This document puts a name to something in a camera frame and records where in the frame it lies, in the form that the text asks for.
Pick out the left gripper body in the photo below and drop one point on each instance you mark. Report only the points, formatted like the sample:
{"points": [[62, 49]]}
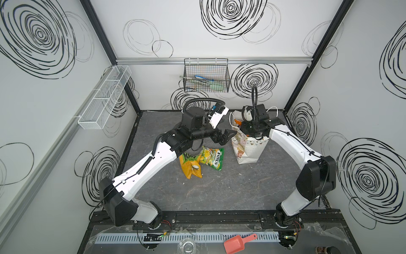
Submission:
{"points": [[205, 132]]}

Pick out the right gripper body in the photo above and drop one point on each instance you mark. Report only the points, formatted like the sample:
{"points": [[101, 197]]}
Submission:
{"points": [[248, 128]]}

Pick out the white patterned paper bag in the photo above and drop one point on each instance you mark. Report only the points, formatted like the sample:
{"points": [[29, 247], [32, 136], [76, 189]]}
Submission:
{"points": [[246, 149]]}

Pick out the green Fox's candy bag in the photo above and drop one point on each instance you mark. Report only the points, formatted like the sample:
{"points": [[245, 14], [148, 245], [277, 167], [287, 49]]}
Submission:
{"points": [[212, 157]]}

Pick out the yellow snack bag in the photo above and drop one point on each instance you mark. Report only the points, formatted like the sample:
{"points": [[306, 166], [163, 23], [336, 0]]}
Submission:
{"points": [[190, 165]]}

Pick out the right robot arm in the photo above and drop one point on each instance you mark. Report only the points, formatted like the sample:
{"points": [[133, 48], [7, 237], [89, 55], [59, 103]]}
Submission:
{"points": [[318, 172]]}

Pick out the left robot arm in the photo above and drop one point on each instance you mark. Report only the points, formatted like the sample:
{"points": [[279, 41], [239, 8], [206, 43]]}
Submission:
{"points": [[200, 118]]}

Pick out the blue green tools in basket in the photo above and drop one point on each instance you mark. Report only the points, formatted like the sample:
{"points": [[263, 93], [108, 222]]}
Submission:
{"points": [[202, 83]]}

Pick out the pink plastic scoop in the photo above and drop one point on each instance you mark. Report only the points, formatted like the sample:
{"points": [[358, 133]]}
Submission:
{"points": [[237, 243]]}

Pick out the clear glass bowl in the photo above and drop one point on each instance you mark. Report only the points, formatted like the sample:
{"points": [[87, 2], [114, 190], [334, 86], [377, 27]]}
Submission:
{"points": [[187, 246]]}

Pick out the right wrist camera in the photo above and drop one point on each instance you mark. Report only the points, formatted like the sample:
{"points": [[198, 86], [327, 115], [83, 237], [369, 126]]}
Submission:
{"points": [[247, 113]]}

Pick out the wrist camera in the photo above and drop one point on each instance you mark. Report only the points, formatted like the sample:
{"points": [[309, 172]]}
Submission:
{"points": [[247, 113], [216, 115]]}

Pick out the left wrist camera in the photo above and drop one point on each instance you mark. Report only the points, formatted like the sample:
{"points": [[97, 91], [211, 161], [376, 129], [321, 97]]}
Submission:
{"points": [[216, 115]]}

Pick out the black wire wall basket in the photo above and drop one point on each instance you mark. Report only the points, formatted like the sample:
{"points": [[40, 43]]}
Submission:
{"points": [[211, 68]]}

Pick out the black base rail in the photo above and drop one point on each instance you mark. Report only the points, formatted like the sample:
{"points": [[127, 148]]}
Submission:
{"points": [[265, 218]]}

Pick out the clear plastic wall shelf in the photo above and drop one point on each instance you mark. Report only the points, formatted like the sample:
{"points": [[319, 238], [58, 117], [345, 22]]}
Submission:
{"points": [[108, 100]]}

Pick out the white cable duct strip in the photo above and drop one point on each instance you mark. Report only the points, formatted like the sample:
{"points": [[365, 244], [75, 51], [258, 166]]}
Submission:
{"points": [[149, 238]]}

